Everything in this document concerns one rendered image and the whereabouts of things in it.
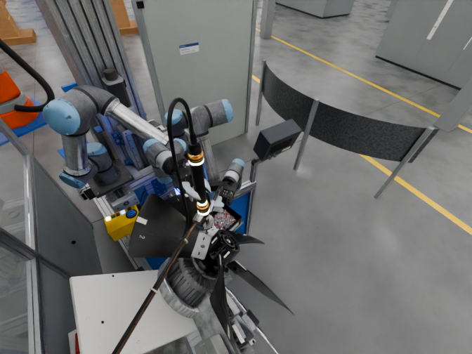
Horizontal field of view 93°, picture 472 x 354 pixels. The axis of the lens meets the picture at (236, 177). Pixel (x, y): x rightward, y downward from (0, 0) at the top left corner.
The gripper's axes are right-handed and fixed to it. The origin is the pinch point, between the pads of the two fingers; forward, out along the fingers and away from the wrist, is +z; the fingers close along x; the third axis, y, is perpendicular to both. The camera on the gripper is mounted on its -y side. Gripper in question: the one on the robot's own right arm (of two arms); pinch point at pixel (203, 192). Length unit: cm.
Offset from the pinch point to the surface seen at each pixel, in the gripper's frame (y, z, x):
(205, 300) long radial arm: 35.6, 16.7, 15.9
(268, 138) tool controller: 24, -24, -64
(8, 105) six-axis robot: 109, -380, 58
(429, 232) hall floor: 150, 95, -203
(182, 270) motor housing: 29.7, 4.1, 16.1
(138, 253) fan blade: 9.2, -0.7, 25.0
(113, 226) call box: 40, -41, 28
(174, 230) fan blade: 13.1, -2.5, 12.0
